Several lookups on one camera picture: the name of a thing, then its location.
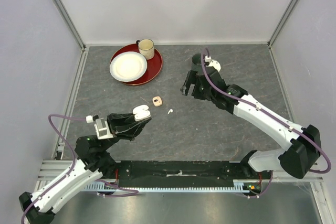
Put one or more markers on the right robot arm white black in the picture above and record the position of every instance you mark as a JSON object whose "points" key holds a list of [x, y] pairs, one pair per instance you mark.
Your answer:
{"points": [[298, 145]]}

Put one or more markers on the beige earbud charging case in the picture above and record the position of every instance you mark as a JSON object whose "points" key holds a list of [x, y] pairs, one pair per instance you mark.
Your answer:
{"points": [[157, 101]]}

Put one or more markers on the slotted grey cable duct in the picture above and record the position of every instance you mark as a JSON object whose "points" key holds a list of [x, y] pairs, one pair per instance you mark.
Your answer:
{"points": [[237, 187]]}

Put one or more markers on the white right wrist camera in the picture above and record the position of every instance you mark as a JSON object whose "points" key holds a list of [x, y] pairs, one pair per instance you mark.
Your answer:
{"points": [[209, 62]]}

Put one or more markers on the dark green mug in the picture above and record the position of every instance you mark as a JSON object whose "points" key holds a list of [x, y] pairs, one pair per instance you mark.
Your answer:
{"points": [[196, 62]]}

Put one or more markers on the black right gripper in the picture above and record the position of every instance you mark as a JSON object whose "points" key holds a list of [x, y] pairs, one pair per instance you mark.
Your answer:
{"points": [[192, 78]]}

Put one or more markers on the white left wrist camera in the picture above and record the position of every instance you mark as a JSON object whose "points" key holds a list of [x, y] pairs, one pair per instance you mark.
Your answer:
{"points": [[101, 127]]}

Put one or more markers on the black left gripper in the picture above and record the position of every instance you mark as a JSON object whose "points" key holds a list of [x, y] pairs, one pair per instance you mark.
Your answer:
{"points": [[128, 131]]}

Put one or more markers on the white paper plate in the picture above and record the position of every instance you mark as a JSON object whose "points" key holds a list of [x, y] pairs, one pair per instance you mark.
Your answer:
{"points": [[128, 66]]}

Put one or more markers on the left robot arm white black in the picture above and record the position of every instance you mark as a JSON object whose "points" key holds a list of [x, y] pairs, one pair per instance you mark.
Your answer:
{"points": [[91, 161]]}

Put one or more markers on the cream ceramic mug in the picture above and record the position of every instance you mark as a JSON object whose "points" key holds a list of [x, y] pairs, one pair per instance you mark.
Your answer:
{"points": [[146, 48]]}

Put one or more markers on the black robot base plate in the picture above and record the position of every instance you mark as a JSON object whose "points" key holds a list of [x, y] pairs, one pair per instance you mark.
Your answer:
{"points": [[182, 174]]}

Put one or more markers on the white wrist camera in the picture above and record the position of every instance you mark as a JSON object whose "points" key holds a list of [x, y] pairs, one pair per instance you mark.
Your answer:
{"points": [[101, 127], [209, 62]]}

